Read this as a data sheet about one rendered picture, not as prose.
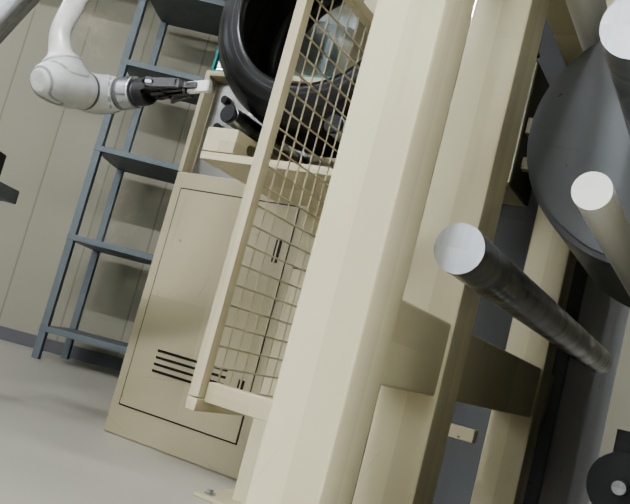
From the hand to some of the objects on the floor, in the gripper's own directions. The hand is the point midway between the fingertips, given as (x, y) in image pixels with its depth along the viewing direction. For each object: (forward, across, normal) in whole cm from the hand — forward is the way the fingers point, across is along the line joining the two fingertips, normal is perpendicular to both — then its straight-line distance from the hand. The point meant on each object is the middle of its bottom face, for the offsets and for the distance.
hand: (199, 86), depth 205 cm
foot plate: (+18, +31, +104) cm, 110 cm away
